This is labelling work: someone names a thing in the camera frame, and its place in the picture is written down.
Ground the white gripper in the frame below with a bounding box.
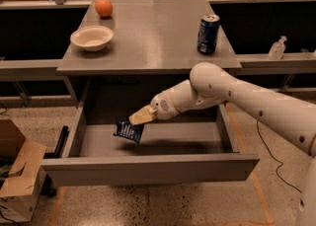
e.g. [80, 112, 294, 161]
[128, 80, 198, 125]

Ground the blue rxbar wrapper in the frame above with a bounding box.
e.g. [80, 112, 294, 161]
[114, 116, 144, 144]

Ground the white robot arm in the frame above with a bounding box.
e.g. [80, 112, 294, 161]
[129, 62, 316, 226]

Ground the open grey top drawer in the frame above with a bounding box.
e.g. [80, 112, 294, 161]
[39, 78, 261, 188]

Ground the grey cabinet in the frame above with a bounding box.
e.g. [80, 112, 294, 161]
[56, 0, 240, 108]

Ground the white paper bowl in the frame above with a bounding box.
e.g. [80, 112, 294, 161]
[70, 26, 114, 52]

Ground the blue soda can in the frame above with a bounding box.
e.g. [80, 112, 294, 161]
[197, 14, 220, 54]

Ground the orange fruit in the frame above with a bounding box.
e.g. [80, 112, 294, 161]
[95, 0, 113, 18]

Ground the cardboard box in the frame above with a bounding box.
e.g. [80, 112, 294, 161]
[0, 119, 46, 223]

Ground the clear sanitizer bottle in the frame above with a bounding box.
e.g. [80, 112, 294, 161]
[269, 36, 287, 60]

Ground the black floor cable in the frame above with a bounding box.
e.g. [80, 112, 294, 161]
[256, 119, 303, 194]

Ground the grey metal rail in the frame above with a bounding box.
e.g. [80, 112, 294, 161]
[0, 59, 62, 82]

